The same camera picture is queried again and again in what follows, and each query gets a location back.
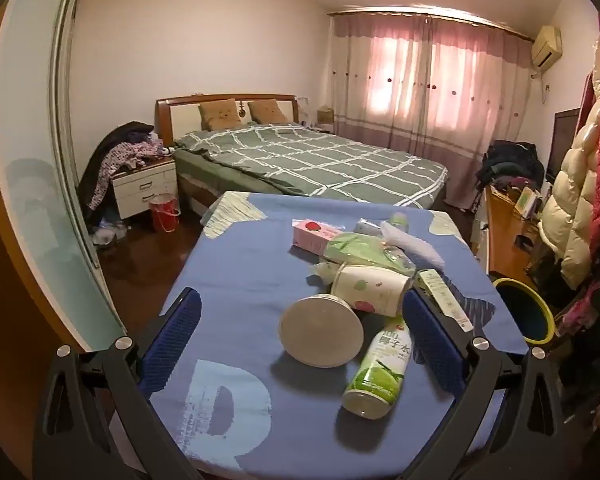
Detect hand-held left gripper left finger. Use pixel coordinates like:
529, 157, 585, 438
32, 287, 203, 480

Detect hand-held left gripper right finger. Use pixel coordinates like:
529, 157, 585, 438
402, 287, 566, 480

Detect green label drink bottle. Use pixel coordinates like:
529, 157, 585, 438
341, 316, 414, 420

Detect fruit print paper cup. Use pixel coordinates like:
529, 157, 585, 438
330, 264, 415, 318

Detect yellow rim trash bin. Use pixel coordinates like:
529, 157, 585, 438
492, 278, 556, 345

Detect green wipes packet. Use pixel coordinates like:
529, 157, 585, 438
325, 232, 416, 277

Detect pink strawberry milk carton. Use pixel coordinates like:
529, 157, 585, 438
292, 218, 344, 256

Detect long white green box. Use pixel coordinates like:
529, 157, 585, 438
416, 268, 474, 333

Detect white paper tissue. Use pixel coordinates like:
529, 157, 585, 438
380, 221, 446, 270

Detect plastic bags on floor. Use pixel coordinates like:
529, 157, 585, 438
91, 220, 128, 246

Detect red bucket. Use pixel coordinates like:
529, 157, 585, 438
149, 192, 181, 233

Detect small grey-green packet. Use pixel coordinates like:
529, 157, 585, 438
355, 217, 386, 238

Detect wooden desk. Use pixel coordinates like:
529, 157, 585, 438
482, 185, 543, 286

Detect white nightstand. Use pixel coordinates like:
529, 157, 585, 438
111, 156, 177, 220

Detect green book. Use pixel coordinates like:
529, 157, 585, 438
514, 187, 541, 221

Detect pile of mixed clothes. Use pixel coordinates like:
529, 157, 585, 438
77, 121, 168, 211

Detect pile of dark clothes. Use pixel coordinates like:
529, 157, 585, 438
476, 140, 546, 193

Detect cream puffer jacket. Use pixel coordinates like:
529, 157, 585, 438
537, 122, 600, 291

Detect green checked duvet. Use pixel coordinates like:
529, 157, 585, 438
172, 122, 449, 208

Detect frosted glass sliding door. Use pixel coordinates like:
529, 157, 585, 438
0, 0, 126, 356

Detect wooden bed with headboard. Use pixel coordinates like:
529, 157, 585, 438
155, 93, 449, 213

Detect pink sheer curtain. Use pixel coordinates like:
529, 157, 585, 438
328, 12, 533, 211

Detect brown face pillow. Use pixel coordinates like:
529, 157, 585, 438
198, 99, 243, 131
247, 100, 290, 125

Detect black television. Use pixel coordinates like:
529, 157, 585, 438
545, 108, 581, 186

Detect beige air conditioner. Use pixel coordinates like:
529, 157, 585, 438
531, 25, 563, 68

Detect curtain rod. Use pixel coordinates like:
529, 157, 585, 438
327, 9, 535, 42

